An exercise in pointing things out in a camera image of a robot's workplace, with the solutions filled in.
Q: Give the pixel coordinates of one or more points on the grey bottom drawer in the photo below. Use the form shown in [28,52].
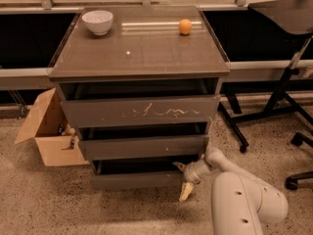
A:
[139,172]

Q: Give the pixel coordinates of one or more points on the white ceramic bowl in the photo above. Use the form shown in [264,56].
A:
[98,22]

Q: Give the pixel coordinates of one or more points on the grey middle drawer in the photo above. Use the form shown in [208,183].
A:
[144,141]

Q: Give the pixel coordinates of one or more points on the orange fruit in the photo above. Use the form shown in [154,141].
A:
[185,26]

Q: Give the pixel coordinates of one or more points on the metal window railing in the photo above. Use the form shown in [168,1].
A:
[33,78]

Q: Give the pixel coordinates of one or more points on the grey drawer cabinet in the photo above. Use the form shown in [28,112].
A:
[143,43]

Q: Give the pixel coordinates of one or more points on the black office chair base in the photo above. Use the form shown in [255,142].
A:
[291,182]

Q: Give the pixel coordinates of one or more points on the grey top drawer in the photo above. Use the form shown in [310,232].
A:
[141,102]

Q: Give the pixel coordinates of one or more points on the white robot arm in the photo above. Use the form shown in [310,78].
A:
[240,201]

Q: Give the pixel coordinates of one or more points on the open cardboard box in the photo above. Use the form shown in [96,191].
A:
[47,125]

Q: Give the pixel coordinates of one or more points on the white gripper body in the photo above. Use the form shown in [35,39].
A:
[192,173]

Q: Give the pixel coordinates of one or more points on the grey drawer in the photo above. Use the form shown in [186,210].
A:
[139,172]
[144,141]
[141,102]

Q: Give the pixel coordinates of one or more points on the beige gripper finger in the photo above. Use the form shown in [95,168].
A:
[180,166]
[186,190]

